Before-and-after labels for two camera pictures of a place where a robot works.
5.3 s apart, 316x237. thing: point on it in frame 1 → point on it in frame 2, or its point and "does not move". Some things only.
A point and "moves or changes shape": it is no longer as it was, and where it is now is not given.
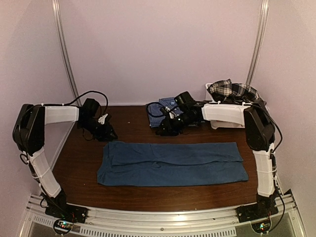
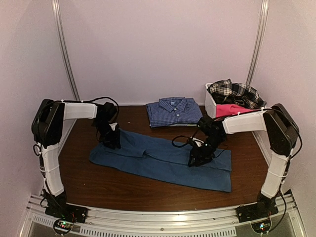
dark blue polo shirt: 155,163 moves or changes shape
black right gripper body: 176,128 → 207,152
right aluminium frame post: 258,48 does not move
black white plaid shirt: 225,91 does not move
